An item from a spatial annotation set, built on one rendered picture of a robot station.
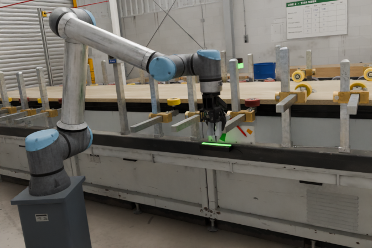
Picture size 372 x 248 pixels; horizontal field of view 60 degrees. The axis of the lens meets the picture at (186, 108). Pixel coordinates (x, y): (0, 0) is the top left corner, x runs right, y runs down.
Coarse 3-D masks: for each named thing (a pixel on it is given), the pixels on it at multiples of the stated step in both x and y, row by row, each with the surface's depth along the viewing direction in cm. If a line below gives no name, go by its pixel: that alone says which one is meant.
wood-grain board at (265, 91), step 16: (336, 80) 222; (352, 80) 216; (0, 96) 308; (16, 96) 296; (32, 96) 285; (48, 96) 274; (96, 96) 247; (112, 96) 239; (128, 96) 231; (144, 96) 224; (160, 96) 218; (176, 96) 212; (224, 96) 195; (240, 96) 190; (256, 96) 185; (272, 96) 181; (320, 96) 169
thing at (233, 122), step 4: (248, 108) 173; (252, 108) 172; (256, 108) 176; (236, 116) 158; (240, 116) 157; (244, 116) 160; (232, 120) 150; (236, 120) 151; (240, 120) 156; (244, 120) 160; (228, 124) 144; (232, 124) 147; (236, 124) 151; (224, 128) 140; (228, 128) 143; (224, 132) 141
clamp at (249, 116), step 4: (228, 112) 166; (232, 112) 164; (236, 112) 163; (240, 112) 162; (244, 112) 161; (248, 112) 160; (252, 112) 160; (232, 116) 164; (248, 116) 160; (252, 116) 160; (248, 120) 161; (252, 120) 160
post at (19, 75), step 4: (20, 72) 248; (16, 76) 248; (20, 76) 248; (20, 80) 248; (20, 84) 248; (24, 84) 250; (20, 88) 248; (24, 88) 250; (20, 92) 249; (24, 92) 251; (20, 96) 250; (24, 96) 251; (20, 100) 251; (24, 100) 251; (24, 104) 251; (24, 108) 251; (28, 108) 254; (24, 116) 253; (28, 124) 254
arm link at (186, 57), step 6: (174, 54) 134; (180, 54) 131; (186, 54) 130; (192, 54) 129; (186, 60) 127; (192, 60) 127; (186, 66) 126; (192, 66) 127; (186, 72) 128; (192, 72) 128
